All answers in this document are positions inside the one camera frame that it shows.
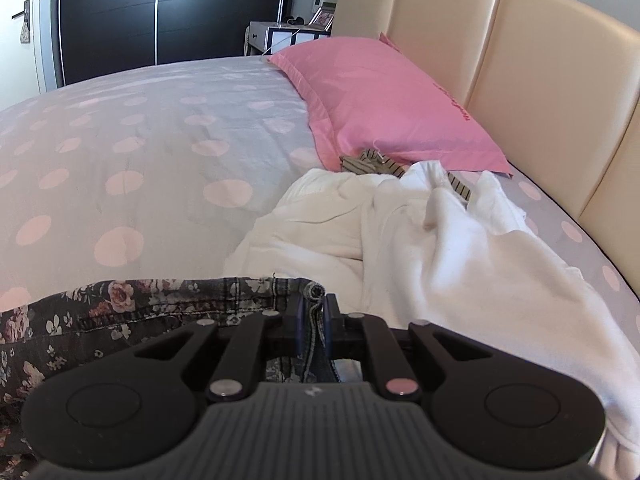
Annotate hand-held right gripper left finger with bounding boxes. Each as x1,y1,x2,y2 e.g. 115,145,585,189
133,293,308,403

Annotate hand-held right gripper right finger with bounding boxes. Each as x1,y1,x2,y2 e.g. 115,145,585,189
324,293,490,404

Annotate dark floral denim pants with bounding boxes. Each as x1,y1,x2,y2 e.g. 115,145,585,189
0,275,366,480

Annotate white garment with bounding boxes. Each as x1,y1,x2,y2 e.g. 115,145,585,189
222,160,640,468

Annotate striped garment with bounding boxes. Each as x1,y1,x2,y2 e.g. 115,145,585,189
340,149,473,203

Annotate polka dot bed sheet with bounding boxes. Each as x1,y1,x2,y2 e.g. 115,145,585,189
0,52,640,321

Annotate pink pillow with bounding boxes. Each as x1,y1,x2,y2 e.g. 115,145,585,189
267,32,513,178

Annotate white nightstand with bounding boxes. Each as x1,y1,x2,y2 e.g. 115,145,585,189
244,21,332,57

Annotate beige leather headboard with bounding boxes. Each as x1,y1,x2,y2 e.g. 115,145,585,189
330,0,640,301

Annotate black sliding wardrobe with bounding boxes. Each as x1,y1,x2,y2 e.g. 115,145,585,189
52,0,293,88

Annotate white door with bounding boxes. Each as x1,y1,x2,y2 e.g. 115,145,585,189
0,0,50,111

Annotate photo frame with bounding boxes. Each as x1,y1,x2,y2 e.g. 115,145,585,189
309,2,337,31

